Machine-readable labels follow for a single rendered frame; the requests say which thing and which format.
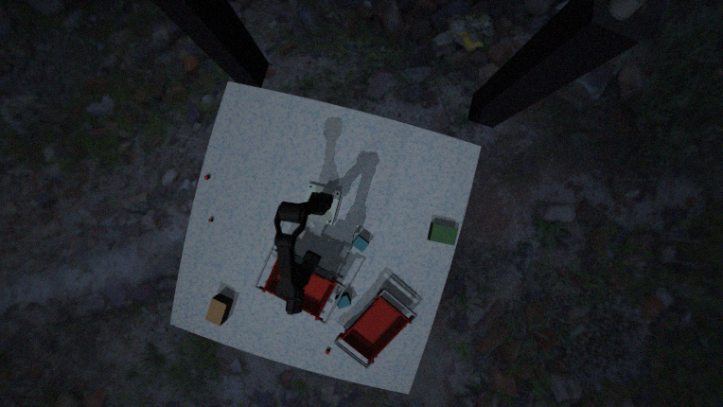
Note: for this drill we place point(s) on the tan rectangular block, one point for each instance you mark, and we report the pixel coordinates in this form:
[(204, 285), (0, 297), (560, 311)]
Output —
[(219, 309)]

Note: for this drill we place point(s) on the small teal block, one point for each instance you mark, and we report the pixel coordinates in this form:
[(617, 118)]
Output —
[(344, 300), (360, 243)]

